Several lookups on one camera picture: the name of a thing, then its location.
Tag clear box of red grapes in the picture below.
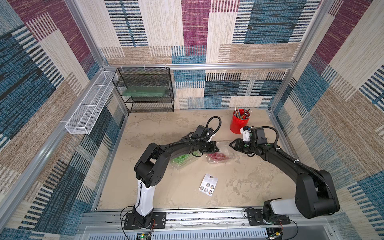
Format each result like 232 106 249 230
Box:
207 141 235 164

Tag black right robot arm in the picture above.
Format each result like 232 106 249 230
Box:
230 126 340 225

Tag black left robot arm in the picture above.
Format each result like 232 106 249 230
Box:
120 116 222 230

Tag red pencil cup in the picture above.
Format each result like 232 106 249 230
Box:
230 112 250 134

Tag pencils in red cup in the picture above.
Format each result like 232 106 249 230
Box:
233 108 252 120

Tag clear box of green grapes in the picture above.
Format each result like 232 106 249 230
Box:
170 151 202 169

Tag green mat on shelf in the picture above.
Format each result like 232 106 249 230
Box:
122 87 167 97

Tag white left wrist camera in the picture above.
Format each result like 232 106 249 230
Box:
207 133 216 143

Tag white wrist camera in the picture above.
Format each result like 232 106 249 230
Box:
240 126 251 143
207 133 216 143

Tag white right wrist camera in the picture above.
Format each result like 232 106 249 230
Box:
240 126 251 143

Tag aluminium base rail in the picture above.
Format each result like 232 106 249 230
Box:
75 207 341 240

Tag black wire mesh shelf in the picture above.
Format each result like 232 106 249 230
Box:
112 67 175 114

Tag white wire mesh basket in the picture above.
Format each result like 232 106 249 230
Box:
65 72 115 135

